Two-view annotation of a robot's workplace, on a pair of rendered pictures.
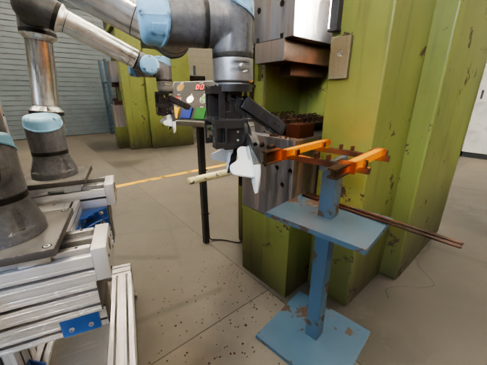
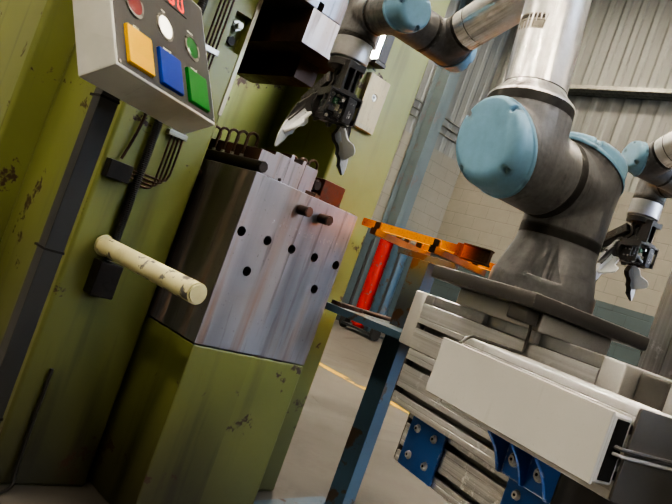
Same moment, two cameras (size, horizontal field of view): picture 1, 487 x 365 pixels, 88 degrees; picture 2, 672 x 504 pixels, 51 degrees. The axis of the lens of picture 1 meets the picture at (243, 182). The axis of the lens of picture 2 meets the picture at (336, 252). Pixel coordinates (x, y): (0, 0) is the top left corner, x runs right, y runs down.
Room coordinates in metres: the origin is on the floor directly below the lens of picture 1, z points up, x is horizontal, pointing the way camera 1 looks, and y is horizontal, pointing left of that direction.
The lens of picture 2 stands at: (1.30, 1.72, 0.77)
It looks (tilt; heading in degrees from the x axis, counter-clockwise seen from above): 1 degrees up; 267
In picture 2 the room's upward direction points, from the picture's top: 20 degrees clockwise
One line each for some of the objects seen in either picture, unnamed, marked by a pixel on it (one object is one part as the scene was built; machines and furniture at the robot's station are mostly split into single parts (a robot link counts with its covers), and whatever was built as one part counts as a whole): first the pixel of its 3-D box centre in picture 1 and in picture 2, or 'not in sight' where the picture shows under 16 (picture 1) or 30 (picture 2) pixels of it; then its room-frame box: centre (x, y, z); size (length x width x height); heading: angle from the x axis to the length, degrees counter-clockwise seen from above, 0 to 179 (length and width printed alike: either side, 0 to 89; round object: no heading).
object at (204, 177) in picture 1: (217, 174); (146, 267); (1.60, 0.17, 0.62); 0.44 x 0.05 x 0.05; 131
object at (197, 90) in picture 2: (200, 114); (195, 90); (1.61, 0.27, 1.01); 0.07 x 0.05 x 0.07; 66
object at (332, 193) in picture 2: (300, 129); (318, 191); (1.30, -0.29, 0.95); 0.12 x 0.09 x 0.07; 131
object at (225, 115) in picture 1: (230, 117); (636, 242); (0.51, 0.03, 1.07); 0.09 x 0.08 x 0.12; 114
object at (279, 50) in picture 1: (295, 56); (286, 42); (1.53, -0.28, 1.32); 0.42 x 0.20 x 0.10; 131
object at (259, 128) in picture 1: (291, 123); (243, 159); (1.53, -0.28, 0.96); 0.42 x 0.20 x 0.09; 131
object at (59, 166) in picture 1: (53, 162); (549, 266); (0.95, 0.74, 0.87); 0.15 x 0.15 x 0.10
